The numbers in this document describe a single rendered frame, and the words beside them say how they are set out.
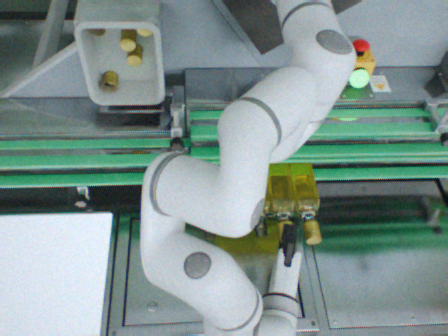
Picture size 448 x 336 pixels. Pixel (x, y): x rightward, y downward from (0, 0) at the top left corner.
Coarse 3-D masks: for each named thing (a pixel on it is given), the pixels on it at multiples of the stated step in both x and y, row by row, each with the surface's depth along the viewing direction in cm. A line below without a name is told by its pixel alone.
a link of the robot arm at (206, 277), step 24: (144, 192) 60; (144, 216) 61; (168, 216) 62; (144, 240) 61; (168, 240) 62; (192, 240) 62; (144, 264) 62; (168, 264) 60; (192, 264) 58; (216, 264) 58; (168, 288) 60; (192, 288) 57; (216, 288) 57; (240, 288) 60; (216, 312) 60; (240, 312) 62
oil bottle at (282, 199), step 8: (272, 168) 109; (280, 168) 109; (288, 168) 110; (272, 176) 108; (280, 176) 108; (288, 176) 108; (272, 184) 106; (280, 184) 106; (288, 184) 106; (272, 192) 105; (280, 192) 105; (288, 192) 105; (272, 200) 104; (280, 200) 104; (288, 200) 104; (272, 208) 104; (280, 208) 103; (288, 208) 103
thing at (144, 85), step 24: (96, 24) 91; (120, 24) 91; (144, 24) 91; (96, 48) 103; (120, 48) 104; (144, 48) 104; (96, 72) 106; (120, 72) 109; (144, 72) 110; (96, 96) 106; (120, 96) 108; (144, 96) 109
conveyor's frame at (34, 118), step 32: (192, 96) 105; (224, 96) 106; (384, 96) 108; (416, 96) 109; (0, 128) 109; (32, 128) 109; (64, 128) 110; (96, 128) 110; (128, 128) 111; (160, 128) 111
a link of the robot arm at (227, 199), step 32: (224, 128) 55; (256, 128) 55; (192, 160) 58; (224, 160) 52; (256, 160) 52; (160, 192) 58; (192, 192) 55; (224, 192) 51; (256, 192) 52; (192, 224) 57; (224, 224) 53; (256, 224) 55
